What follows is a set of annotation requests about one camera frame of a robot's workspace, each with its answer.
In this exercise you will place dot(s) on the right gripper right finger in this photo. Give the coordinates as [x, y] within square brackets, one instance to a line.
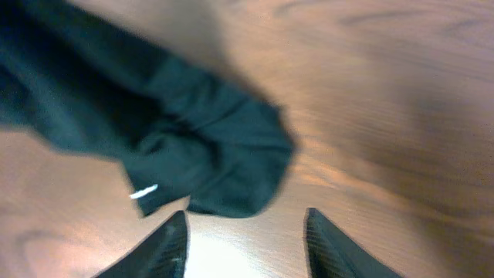
[331, 253]

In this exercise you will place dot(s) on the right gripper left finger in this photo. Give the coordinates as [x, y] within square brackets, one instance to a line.
[163, 254]

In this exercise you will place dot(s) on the black t-shirt with logo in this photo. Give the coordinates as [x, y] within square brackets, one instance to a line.
[88, 87]

